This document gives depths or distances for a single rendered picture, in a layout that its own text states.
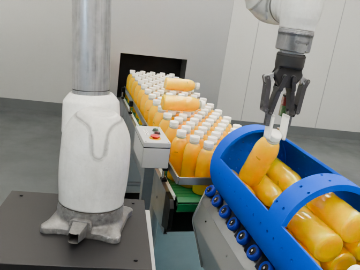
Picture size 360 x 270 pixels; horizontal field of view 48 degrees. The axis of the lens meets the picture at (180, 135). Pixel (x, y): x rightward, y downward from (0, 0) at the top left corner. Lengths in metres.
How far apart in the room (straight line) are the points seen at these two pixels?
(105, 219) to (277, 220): 0.39
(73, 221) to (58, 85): 4.76
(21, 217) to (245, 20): 4.93
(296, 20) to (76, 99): 0.59
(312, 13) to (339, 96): 5.33
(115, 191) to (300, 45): 0.57
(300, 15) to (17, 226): 0.83
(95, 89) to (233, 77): 4.72
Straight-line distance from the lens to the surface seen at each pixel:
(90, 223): 0.94
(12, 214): 1.06
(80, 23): 1.08
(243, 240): 1.20
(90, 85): 1.08
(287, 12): 1.07
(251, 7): 1.19
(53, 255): 0.89
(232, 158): 1.36
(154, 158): 1.46
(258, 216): 1.04
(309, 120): 6.27
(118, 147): 0.91
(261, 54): 5.79
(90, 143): 0.89
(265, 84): 1.09
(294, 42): 1.07
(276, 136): 1.14
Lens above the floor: 1.56
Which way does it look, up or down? 17 degrees down
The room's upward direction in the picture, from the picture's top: 8 degrees clockwise
